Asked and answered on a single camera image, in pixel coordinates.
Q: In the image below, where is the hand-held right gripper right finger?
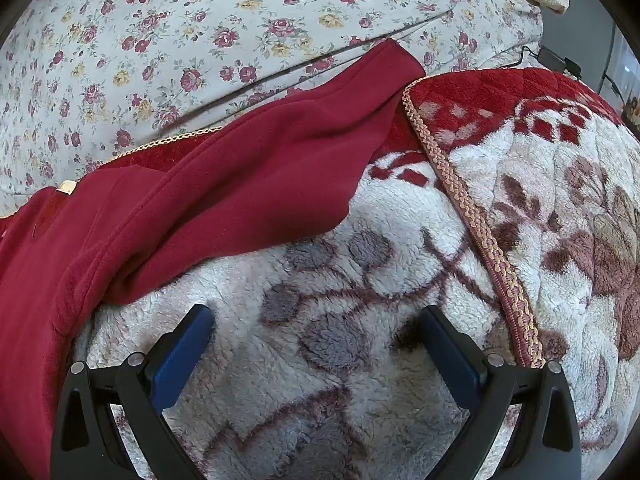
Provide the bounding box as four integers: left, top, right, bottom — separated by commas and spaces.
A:
414, 305, 584, 480

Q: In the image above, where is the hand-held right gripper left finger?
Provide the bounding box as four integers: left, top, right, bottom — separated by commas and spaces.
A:
49, 304, 217, 480

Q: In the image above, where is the red fleece garment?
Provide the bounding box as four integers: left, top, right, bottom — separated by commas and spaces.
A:
0, 37, 425, 480

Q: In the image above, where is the red and white plush blanket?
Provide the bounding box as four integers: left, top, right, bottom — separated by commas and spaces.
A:
70, 66, 640, 480

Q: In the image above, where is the floral bed sheet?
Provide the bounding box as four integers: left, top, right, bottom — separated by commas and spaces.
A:
0, 0, 546, 217

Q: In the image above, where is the black power adapter with cable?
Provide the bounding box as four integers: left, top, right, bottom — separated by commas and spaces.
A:
510, 45, 584, 81

